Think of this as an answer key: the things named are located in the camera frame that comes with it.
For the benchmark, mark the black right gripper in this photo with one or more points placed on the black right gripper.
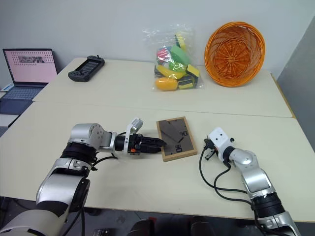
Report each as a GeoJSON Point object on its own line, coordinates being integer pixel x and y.
{"type": "Point", "coordinates": [209, 152]}

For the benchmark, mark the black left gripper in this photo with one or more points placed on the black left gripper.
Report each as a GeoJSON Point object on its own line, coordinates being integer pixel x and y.
{"type": "Point", "coordinates": [137, 146]}

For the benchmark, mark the wooden picture frame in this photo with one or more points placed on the wooden picture frame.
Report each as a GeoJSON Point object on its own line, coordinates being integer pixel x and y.
{"type": "Point", "coordinates": [176, 137]}

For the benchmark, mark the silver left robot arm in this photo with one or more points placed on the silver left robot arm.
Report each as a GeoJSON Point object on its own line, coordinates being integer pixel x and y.
{"type": "Point", "coordinates": [61, 177]}

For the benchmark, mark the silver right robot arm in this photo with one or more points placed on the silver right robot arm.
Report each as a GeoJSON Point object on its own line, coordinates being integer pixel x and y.
{"type": "Point", "coordinates": [256, 177]}

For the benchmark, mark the yellow plastic fruit toy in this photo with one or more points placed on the yellow plastic fruit toy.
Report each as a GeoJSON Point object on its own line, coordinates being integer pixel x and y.
{"type": "Point", "coordinates": [166, 84]}

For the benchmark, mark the yellow black sponge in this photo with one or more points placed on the yellow black sponge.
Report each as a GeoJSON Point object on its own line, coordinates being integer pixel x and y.
{"type": "Point", "coordinates": [185, 83]}
{"type": "Point", "coordinates": [193, 72]}

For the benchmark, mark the dark rounded shape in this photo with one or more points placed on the dark rounded shape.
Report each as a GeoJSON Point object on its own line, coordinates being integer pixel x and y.
{"type": "Point", "coordinates": [144, 227]}

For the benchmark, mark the clear plastic bag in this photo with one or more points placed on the clear plastic bag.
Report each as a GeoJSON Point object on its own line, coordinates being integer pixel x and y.
{"type": "Point", "coordinates": [172, 61]}

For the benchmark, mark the green plastic toy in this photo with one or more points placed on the green plastic toy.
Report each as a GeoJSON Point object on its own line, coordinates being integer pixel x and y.
{"type": "Point", "coordinates": [179, 55]}

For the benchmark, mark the orange wicker basket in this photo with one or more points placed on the orange wicker basket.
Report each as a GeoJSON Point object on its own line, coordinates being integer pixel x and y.
{"type": "Point", "coordinates": [235, 54]}

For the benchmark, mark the black handheld game controller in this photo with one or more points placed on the black handheld game controller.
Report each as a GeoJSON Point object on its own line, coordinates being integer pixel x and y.
{"type": "Point", "coordinates": [86, 68]}

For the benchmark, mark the grey partition panel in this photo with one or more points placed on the grey partition panel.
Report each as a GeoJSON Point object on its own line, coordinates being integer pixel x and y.
{"type": "Point", "coordinates": [299, 73]}

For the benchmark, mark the dark blue mat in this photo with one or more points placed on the dark blue mat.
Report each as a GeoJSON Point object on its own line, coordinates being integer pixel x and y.
{"type": "Point", "coordinates": [12, 110]}

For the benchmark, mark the grey laptop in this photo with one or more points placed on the grey laptop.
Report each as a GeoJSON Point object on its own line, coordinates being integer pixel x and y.
{"type": "Point", "coordinates": [29, 66]}

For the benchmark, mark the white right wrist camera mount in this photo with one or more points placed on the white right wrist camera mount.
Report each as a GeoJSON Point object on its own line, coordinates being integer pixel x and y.
{"type": "Point", "coordinates": [220, 138]}

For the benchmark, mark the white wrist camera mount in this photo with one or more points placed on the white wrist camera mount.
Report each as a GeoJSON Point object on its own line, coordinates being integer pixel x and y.
{"type": "Point", "coordinates": [220, 138]}
{"type": "Point", "coordinates": [134, 125]}

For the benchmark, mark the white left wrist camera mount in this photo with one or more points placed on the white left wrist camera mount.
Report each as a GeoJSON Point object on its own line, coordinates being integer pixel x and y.
{"type": "Point", "coordinates": [134, 125]}

